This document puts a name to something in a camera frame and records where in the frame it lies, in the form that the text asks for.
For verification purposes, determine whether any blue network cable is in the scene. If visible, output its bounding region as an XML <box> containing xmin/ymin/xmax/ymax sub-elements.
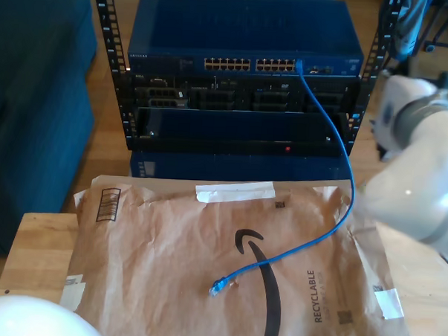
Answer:
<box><xmin>208</xmin><ymin>55</ymin><xmax>363</xmax><ymax>304</ymax></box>

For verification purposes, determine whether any dark metal bar stool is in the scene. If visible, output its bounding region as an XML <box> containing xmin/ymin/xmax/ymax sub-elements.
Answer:
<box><xmin>374</xmin><ymin>0</ymin><xmax>448</xmax><ymax>112</ymax></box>

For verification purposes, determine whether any office chair base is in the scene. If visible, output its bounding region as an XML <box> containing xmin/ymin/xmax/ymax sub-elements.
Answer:
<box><xmin>422</xmin><ymin>0</ymin><xmax>448</xmax><ymax>54</ymax></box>

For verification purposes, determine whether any blue grey jacket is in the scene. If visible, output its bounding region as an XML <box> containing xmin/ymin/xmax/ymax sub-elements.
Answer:
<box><xmin>394</xmin><ymin>0</ymin><xmax>435</xmax><ymax>65</ymax></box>

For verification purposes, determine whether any black rack server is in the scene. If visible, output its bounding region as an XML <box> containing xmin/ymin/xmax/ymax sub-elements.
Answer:
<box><xmin>132</xmin><ymin>71</ymin><xmax>362</xmax><ymax>117</ymax></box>

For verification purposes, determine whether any dark blue base box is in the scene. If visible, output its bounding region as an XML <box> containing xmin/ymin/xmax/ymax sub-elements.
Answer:
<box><xmin>129</xmin><ymin>147</ymin><xmax>356</xmax><ymax>189</ymax></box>

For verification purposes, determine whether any black rack drawer unit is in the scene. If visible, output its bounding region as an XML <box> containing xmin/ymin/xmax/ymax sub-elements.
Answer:
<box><xmin>126</xmin><ymin>103</ymin><xmax>357</xmax><ymax>161</ymax></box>

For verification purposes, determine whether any brown paper mailer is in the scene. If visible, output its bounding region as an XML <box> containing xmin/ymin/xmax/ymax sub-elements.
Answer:
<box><xmin>52</xmin><ymin>171</ymin><xmax>423</xmax><ymax>336</ymax></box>

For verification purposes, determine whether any blue sofa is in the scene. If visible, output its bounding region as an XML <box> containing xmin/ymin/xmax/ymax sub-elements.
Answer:
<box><xmin>0</xmin><ymin>0</ymin><xmax>101</xmax><ymax>262</ymax></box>

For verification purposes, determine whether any blue network switch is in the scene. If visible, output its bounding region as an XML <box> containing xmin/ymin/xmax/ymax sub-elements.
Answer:
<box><xmin>126</xmin><ymin>0</ymin><xmax>367</xmax><ymax>84</ymax></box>

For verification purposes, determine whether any black rack frame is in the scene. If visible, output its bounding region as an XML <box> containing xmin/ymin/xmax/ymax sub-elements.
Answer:
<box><xmin>85</xmin><ymin>0</ymin><xmax>403</xmax><ymax>164</ymax></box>

